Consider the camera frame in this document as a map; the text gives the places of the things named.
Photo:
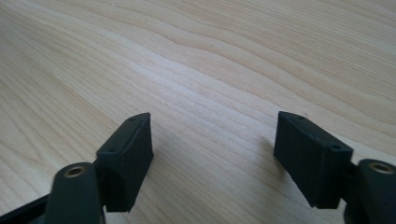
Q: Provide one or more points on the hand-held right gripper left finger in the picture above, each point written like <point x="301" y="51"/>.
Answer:
<point x="126" y="161"/>

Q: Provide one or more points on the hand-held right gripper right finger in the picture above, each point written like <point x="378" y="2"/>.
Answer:
<point x="311" y="158"/>

